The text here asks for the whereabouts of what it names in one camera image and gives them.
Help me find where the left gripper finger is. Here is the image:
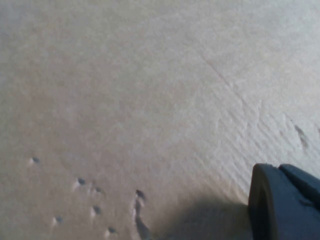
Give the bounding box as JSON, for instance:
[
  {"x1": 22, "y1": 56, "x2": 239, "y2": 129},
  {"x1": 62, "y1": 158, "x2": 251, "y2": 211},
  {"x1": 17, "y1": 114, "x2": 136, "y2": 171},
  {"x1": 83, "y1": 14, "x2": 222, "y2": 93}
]
[{"x1": 247, "y1": 163, "x2": 320, "y2": 240}]

